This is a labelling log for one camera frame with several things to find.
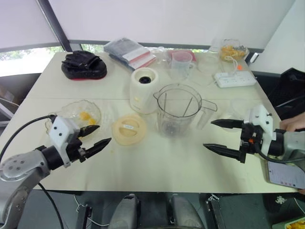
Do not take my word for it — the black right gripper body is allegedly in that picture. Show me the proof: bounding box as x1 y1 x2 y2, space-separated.
240 121 263 154

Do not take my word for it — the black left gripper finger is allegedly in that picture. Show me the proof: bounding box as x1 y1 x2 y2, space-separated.
84 137 112 159
80 125 100 138

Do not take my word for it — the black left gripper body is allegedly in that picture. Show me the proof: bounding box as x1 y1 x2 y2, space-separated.
68 135 88 164

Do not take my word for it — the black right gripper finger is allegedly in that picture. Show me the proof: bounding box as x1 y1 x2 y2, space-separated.
211 118 244 131
203 143 246 164

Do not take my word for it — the smartphone with lit screen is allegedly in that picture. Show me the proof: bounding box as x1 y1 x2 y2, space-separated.
265 161 305 191

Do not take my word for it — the clear bowl with yellow food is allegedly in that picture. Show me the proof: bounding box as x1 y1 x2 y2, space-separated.
45 99 102 134

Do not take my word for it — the bowl of yellow snacks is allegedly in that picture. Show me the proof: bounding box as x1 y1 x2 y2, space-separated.
219 38 250 62

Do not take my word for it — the cream round blender lid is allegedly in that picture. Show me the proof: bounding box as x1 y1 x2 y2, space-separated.
111 114 148 146

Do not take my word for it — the white power strip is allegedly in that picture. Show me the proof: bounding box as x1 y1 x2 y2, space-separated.
213 71 257 88

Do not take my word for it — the clear blender jug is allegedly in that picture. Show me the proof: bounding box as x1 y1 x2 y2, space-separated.
153 83 218 139

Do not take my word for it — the black bag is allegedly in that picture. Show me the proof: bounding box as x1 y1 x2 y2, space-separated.
266 67 305 120

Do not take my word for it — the black padded mitt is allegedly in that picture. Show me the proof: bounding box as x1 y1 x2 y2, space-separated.
61 50 107 82

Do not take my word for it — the cream blender base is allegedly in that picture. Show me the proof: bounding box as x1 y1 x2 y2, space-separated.
129 67 160 115

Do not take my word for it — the dark grey rounded shape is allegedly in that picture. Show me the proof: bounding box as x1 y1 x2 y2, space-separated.
169 194 203 229
113 194 142 229

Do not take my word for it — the clear measuring cup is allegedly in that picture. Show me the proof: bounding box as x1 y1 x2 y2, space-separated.
171 51 196 81

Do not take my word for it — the clear drinking glass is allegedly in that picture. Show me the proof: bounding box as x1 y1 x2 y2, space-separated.
209 38 226 53

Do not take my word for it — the grey packaged cloth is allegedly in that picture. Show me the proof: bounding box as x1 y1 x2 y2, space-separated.
109 52 157 72
103 37 151 64

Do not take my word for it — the crumpled clear plastic bag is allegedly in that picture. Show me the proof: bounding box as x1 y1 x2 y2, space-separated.
152 46 173 64

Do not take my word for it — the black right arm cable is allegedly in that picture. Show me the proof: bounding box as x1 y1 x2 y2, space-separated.
257 143 305 166

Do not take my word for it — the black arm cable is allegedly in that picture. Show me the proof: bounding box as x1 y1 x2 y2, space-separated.
0 114 64 229
257 143 305 166

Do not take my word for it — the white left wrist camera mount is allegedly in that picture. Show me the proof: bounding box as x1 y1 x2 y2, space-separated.
49 116 81 167

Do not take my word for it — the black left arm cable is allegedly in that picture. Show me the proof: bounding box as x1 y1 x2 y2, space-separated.
0 114 64 229

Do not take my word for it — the black metal bracket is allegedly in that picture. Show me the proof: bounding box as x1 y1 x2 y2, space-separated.
75 203 93 229
205 194 224 229

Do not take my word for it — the white power cord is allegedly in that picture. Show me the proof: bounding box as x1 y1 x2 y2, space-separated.
190 56 240 86

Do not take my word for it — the dark window frame post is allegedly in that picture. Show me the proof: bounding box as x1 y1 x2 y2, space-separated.
35 0 72 52

